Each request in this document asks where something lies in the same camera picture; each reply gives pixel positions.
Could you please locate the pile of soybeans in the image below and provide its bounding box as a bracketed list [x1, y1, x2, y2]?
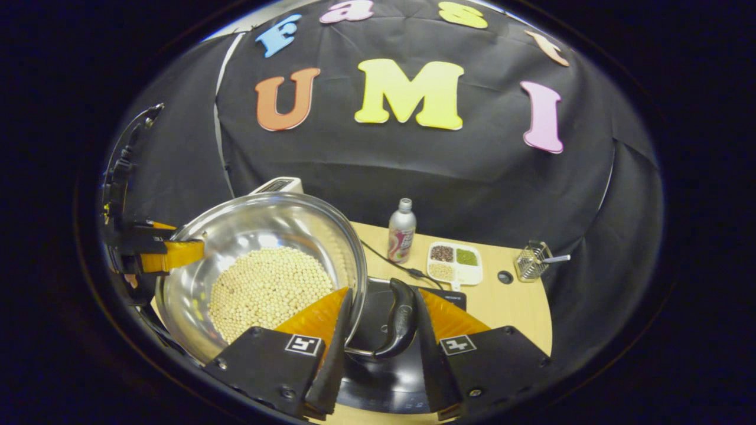
[207, 247, 336, 345]

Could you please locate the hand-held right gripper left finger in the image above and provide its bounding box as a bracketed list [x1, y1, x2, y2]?
[203, 287, 354, 421]

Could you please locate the black induction cooktop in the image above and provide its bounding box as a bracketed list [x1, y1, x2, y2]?
[337, 276, 467, 414]

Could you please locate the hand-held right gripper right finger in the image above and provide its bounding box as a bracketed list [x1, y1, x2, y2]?
[413, 287, 553, 421]

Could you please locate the steel pot with black handles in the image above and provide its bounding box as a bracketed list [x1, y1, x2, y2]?
[155, 192, 419, 365]

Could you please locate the white divided dish with grains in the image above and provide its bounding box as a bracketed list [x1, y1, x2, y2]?
[426, 241, 484, 286]

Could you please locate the black power cable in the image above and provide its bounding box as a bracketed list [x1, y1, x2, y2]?
[359, 239, 461, 291]

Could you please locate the silver drink bottle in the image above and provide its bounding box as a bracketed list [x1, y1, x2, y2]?
[387, 198, 417, 264]

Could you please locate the white toaster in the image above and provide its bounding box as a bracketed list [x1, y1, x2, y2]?
[248, 176, 304, 196]

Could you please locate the metal wire utensil holder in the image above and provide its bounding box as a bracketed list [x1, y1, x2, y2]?
[514, 240, 553, 283]

